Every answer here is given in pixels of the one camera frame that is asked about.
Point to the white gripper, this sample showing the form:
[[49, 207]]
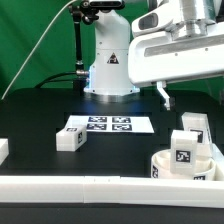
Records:
[[157, 58]]

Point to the white round stool seat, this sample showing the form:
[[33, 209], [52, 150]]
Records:
[[160, 168]]

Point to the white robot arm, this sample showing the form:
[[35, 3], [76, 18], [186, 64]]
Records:
[[109, 77]]

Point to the white paper with markers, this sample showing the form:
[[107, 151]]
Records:
[[129, 124]]

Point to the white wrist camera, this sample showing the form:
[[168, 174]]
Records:
[[154, 21]]

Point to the black overhead camera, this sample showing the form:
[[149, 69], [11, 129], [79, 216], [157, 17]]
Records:
[[103, 4]]

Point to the white front rail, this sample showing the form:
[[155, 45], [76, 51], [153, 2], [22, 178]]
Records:
[[118, 190]]

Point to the white left rail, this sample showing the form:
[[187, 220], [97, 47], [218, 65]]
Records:
[[4, 150]]

